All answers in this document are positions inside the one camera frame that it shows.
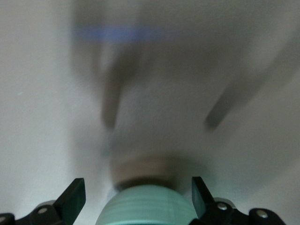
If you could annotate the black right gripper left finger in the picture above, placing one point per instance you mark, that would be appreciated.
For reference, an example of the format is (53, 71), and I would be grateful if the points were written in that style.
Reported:
(70, 201)

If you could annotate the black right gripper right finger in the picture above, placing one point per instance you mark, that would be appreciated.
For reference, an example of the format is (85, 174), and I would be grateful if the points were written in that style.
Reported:
(204, 206)

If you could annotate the sage green plastic bowl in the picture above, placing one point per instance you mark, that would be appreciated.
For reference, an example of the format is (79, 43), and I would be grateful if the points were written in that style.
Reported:
(147, 208)

